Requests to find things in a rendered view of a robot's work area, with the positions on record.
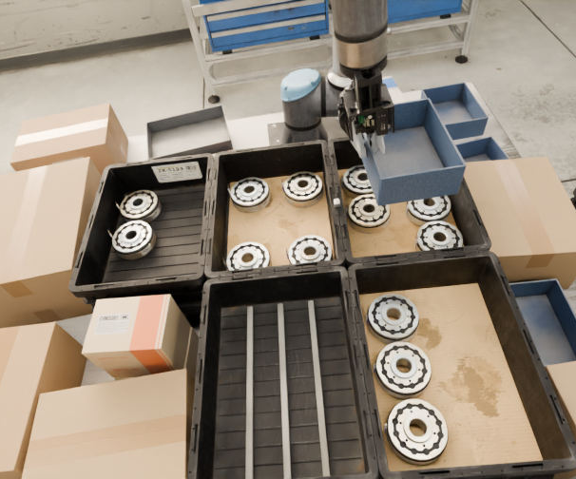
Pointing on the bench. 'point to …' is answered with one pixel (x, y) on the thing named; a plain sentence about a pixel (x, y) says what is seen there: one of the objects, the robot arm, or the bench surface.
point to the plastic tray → (188, 134)
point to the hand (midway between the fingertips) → (367, 148)
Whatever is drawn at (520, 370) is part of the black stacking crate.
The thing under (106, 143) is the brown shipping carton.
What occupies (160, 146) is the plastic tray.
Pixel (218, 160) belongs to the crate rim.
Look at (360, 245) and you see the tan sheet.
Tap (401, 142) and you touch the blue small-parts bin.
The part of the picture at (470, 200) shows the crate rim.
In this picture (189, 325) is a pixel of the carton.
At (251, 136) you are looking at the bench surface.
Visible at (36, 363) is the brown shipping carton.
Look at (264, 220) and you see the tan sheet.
